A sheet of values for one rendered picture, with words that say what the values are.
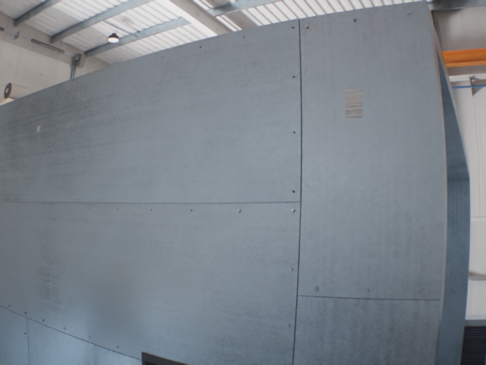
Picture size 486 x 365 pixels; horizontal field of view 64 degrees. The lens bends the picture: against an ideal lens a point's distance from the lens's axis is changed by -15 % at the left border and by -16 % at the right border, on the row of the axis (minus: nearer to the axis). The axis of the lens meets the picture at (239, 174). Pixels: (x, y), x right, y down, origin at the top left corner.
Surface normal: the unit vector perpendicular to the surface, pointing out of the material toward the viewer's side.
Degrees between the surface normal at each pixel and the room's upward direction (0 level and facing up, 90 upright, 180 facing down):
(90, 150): 90
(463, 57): 90
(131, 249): 90
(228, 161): 90
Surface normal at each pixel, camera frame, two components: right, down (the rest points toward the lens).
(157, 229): -0.52, -0.13
